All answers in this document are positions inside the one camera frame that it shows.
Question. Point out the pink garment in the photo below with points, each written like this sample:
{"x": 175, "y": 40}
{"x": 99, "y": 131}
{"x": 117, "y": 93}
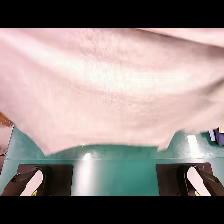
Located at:
{"x": 110, "y": 86}

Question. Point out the heap of clothes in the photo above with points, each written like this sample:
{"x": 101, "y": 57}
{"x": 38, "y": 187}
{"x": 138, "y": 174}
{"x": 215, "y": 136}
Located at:
{"x": 218, "y": 136}

